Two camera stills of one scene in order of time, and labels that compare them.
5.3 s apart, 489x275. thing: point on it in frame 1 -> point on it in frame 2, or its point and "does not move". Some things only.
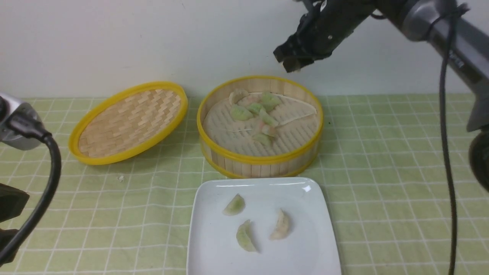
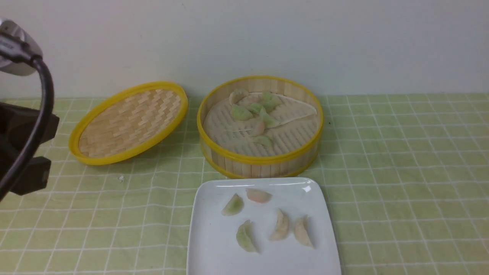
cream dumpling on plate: x=282 y=227 does not move
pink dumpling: x=268 y=130 -> x=258 y=195
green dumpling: x=235 y=206 does not move
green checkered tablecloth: x=380 y=165 does not move
